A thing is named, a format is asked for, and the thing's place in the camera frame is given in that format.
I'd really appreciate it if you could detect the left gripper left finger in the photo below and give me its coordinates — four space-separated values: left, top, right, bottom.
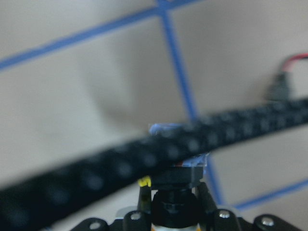
123 186 152 231

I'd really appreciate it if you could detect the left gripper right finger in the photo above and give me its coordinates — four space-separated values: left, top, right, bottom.
196 182 241 231

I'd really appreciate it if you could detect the yellow push button switch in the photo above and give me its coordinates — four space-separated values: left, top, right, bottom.
138 122 209 228

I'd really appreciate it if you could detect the black barrel plug connector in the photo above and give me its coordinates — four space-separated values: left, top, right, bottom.
265 71 292 102

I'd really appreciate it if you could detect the red black power cable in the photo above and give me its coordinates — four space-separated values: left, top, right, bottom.
279 53 308 73

